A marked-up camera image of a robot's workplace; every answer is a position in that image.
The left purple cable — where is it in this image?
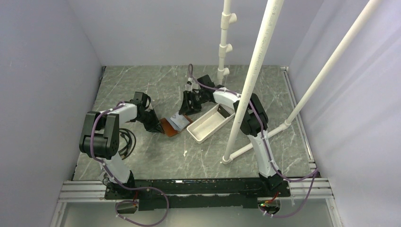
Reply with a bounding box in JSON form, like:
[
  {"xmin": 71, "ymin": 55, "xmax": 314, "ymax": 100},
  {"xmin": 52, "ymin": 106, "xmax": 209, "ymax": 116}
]
[{"xmin": 90, "ymin": 102, "xmax": 170, "ymax": 227}]

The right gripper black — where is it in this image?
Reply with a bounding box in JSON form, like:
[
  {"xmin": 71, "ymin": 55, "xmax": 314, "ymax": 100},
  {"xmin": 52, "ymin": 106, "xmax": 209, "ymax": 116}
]
[{"xmin": 178, "ymin": 91, "xmax": 206, "ymax": 116}]

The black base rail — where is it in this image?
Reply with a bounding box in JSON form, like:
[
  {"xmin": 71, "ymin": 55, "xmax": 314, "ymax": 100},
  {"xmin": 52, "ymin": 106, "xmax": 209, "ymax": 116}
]
[{"xmin": 105, "ymin": 177, "xmax": 291, "ymax": 211}]

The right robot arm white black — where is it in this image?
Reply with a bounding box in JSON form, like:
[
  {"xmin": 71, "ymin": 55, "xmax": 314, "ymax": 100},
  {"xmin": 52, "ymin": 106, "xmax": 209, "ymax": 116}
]
[{"xmin": 178, "ymin": 75, "xmax": 290, "ymax": 197}]

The aluminium frame rail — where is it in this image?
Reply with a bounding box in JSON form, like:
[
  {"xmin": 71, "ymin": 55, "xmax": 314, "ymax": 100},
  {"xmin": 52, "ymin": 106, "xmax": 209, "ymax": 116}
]
[{"xmin": 50, "ymin": 66, "xmax": 345, "ymax": 227}]

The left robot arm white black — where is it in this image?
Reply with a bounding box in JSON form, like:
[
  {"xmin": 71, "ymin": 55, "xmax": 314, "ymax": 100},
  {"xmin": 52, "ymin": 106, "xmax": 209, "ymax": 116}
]
[{"xmin": 79, "ymin": 92, "xmax": 164, "ymax": 199}]

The white PVC pipe frame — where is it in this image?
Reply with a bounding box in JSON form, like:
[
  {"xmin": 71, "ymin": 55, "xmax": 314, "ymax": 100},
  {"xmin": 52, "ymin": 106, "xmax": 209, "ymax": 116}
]
[{"xmin": 216, "ymin": 0, "xmax": 383, "ymax": 165}]

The white rectangular plastic tray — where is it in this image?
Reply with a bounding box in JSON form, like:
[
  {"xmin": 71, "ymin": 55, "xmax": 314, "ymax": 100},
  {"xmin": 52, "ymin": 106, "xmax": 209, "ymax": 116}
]
[{"xmin": 186, "ymin": 104, "xmax": 235, "ymax": 144}]

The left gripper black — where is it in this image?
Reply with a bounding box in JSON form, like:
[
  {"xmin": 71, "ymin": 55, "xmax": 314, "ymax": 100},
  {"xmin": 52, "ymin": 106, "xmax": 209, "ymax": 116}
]
[{"xmin": 137, "ymin": 109, "xmax": 165, "ymax": 133}]

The brown leather card holder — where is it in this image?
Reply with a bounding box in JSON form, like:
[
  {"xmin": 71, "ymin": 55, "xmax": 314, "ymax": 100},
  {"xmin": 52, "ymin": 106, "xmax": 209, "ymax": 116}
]
[{"xmin": 160, "ymin": 113, "xmax": 193, "ymax": 137}]

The coiled black cable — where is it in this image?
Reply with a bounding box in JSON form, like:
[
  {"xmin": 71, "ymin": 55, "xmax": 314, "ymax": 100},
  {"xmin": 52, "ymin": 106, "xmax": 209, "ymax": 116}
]
[{"xmin": 118, "ymin": 128, "xmax": 137, "ymax": 160}]

